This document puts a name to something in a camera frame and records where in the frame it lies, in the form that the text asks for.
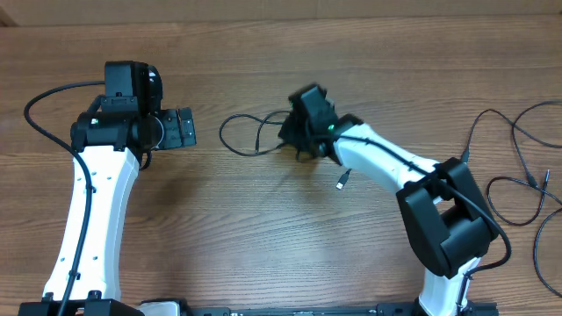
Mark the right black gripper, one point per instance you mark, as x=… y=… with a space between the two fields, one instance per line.
x=287 y=133

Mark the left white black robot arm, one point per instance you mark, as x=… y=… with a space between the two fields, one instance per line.
x=111 y=143

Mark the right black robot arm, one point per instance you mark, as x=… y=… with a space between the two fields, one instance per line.
x=448 y=224

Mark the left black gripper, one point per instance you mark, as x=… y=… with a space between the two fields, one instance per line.
x=175 y=137

